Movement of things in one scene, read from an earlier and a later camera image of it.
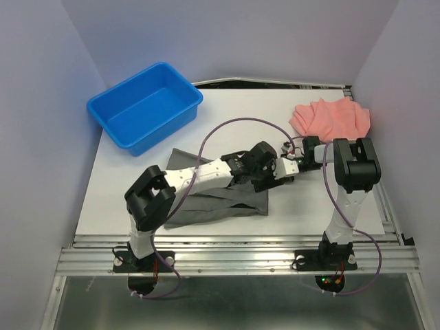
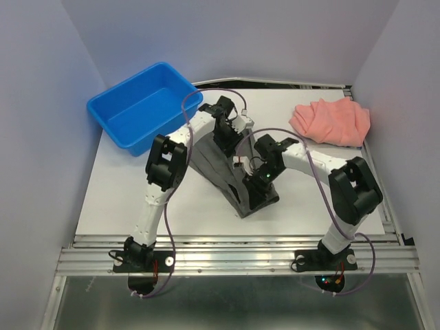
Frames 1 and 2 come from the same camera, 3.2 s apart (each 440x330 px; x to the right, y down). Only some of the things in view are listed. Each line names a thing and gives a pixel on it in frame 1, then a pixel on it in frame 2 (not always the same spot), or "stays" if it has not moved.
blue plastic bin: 148,107 stays
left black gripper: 269,181 → 228,145
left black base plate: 124,262 stays
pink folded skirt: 337,119 stays
